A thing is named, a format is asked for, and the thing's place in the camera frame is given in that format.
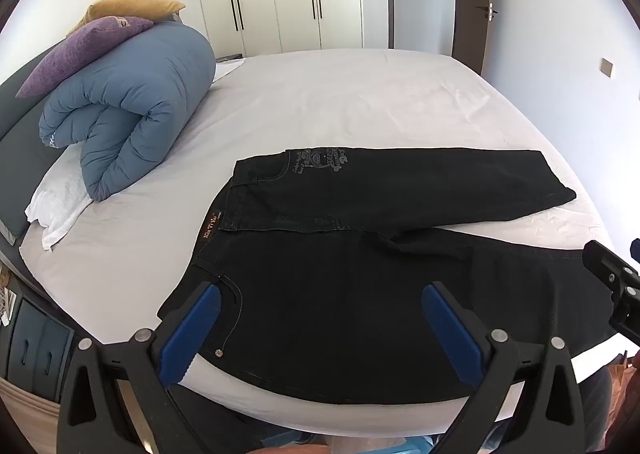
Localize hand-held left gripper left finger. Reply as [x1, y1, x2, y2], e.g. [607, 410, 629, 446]
[56, 280, 223, 454]

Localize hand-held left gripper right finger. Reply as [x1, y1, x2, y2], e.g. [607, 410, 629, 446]
[421, 280, 591, 454]

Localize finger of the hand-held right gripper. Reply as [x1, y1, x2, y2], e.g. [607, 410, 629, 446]
[582, 239, 640, 292]
[609, 284, 640, 346]

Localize black pants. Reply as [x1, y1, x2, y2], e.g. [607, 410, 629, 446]
[157, 147, 618, 407]

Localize person's grey clothing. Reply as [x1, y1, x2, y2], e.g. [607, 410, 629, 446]
[575, 369, 631, 454]

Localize dark nightstand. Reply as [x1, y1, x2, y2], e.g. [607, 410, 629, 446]
[0, 279, 76, 405]

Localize bed with white sheet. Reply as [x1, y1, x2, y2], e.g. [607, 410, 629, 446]
[17, 50, 631, 440]

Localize rolled blue duvet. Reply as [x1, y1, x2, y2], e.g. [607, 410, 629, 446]
[39, 24, 217, 201]

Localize purple pillow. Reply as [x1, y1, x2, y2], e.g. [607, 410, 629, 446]
[15, 17, 155, 99]

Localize yellow pillow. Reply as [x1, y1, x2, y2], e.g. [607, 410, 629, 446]
[66, 0, 187, 38]

